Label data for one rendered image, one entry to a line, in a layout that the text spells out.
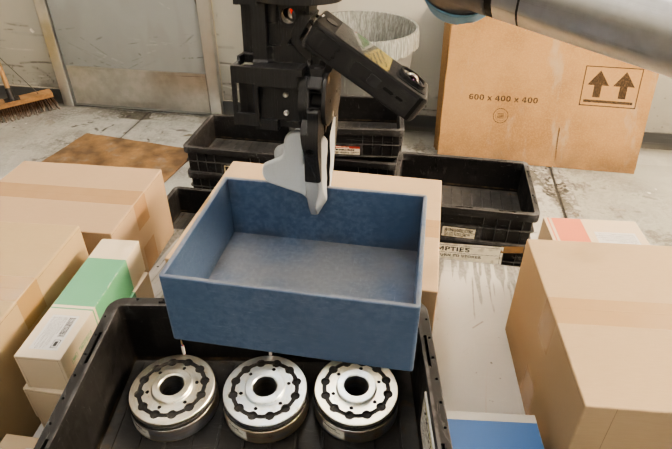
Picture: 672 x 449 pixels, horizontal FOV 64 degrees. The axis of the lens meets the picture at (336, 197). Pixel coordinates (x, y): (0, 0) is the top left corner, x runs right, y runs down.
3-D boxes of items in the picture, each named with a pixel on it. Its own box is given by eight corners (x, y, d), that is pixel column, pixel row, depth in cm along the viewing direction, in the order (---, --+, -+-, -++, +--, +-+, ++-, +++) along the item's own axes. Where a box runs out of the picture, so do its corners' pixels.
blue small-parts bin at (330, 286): (421, 252, 54) (427, 194, 50) (413, 372, 42) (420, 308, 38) (232, 232, 57) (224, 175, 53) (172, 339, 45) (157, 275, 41)
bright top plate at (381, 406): (392, 356, 69) (392, 353, 69) (403, 427, 61) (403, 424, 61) (314, 358, 69) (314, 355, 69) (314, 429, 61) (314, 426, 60)
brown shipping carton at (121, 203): (174, 232, 118) (161, 169, 109) (130, 302, 100) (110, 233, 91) (46, 222, 121) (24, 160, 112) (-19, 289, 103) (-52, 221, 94)
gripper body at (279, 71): (261, 105, 53) (254, -26, 47) (346, 112, 52) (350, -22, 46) (233, 133, 47) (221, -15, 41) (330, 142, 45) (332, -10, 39)
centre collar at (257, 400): (287, 372, 67) (287, 369, 66) (283, 407, 63) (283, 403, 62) (247, 372, 67) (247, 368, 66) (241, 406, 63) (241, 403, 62)
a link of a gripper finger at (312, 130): (310, 166, 51) (310, 77, 47) (328, 168, 51) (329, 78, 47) (297, 188, 47) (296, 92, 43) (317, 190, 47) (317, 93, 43)
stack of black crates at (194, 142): (307, 191, 235) (304, 120, 217) (290, 231, 210) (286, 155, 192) (220, 183, 241) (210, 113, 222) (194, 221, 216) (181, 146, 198)
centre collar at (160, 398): (197, 371, 67) (196, 368, 67) (187, 405, 63) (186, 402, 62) (158, 370, 67) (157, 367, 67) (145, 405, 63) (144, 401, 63)
